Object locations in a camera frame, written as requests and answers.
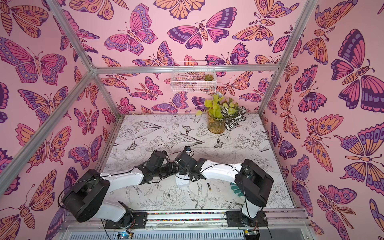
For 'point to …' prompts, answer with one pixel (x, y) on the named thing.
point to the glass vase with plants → (222, 113)
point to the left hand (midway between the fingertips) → (180, 169)
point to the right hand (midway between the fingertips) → (182, 165)
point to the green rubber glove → (236, 189)
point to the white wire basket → (196, 82)
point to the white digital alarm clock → (182, 179)
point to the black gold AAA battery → (210, 189)
